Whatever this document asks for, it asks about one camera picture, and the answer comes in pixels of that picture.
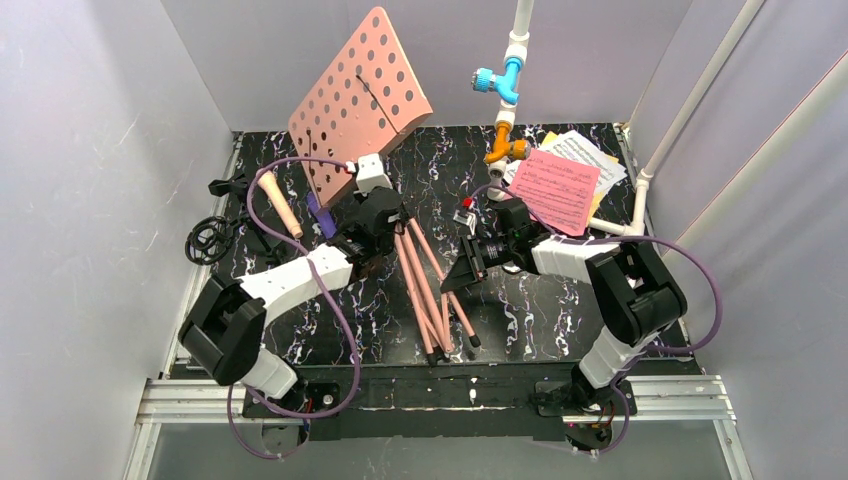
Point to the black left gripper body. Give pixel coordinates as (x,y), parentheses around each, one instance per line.
(361,234)

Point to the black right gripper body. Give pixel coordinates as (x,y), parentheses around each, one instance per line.
(475,258)

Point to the purple microphone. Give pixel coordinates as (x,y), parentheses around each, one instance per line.
(322,216)

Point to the pink sheet music page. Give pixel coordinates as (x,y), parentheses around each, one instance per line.
(558,190)

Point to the pink tripod music stand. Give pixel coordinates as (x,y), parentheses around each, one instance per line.
(369,100)

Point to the pink microphone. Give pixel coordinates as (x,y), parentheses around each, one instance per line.
(268,183)

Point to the yellow sheet music page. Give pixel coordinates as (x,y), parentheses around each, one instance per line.
(599,199)

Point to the black tripod mic stand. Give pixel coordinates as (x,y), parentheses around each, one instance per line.
(213,237)

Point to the sheet music book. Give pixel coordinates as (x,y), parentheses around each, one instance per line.
(609,176)

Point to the black round-base mic stand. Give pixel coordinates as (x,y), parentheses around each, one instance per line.
(242,205)

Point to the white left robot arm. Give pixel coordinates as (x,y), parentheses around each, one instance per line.
(224,328)

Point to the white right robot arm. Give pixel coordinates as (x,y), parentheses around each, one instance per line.
(636,294)

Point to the orange pipe valve fitting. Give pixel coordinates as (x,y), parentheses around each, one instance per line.
(505,148)

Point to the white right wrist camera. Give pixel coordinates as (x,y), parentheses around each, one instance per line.
(466,217)

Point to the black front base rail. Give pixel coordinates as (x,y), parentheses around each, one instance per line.
(458,400)

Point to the white PVC pipe frame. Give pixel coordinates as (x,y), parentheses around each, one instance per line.
(518,46)

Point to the white wall pipe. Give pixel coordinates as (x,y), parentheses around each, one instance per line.
(716,62)

